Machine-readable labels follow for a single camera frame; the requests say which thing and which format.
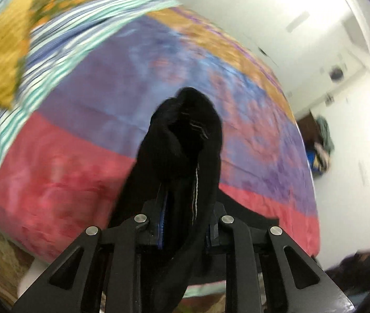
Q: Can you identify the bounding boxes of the black pants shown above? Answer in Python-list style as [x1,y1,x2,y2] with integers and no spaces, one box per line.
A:
[108,87,280,313]

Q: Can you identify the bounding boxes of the pile of clothes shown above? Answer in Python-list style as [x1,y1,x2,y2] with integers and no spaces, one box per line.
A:
[312,116,336,173]

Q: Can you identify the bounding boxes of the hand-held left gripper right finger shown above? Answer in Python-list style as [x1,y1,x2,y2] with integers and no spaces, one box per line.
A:
[206,202,355,313]

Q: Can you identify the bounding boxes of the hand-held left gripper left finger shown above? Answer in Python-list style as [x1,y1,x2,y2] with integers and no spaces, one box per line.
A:
[12,199,167,313]

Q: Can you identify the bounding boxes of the person's dark clothing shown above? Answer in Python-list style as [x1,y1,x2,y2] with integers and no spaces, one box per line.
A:
[327,246,370,297]

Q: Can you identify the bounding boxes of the multicoloured bed blanket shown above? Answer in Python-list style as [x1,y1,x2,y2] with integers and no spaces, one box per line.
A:
[0,7,321,264]

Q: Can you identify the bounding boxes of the white wardrobe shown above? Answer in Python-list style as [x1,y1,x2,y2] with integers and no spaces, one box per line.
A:
[154,0,362,105]

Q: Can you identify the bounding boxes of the yellow green patterned cloth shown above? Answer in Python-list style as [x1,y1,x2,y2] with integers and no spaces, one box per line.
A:
[0,0,156,108]

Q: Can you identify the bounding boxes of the brown wooden cabinet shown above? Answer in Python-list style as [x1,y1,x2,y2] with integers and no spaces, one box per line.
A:
[297,111,319,157]

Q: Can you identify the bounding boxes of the striped bed sheet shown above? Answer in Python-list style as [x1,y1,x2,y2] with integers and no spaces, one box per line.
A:
[0,0,180,216]

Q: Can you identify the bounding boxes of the blue cloth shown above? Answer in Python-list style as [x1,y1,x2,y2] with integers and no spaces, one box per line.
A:
[306,152,322,178]

